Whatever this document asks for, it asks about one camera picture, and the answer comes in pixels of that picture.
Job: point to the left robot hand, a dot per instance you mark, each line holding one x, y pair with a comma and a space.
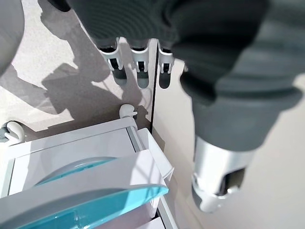
214, 47

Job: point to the white drawer blue front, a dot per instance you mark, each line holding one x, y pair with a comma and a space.
107, 202

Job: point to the white cart caster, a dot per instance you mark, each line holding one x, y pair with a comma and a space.
127, 111
13, 131

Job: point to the translucent white side bin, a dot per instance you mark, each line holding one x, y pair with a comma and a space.
155, 152

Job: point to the white medical cart blue drawers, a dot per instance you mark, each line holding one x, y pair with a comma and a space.
71, 140

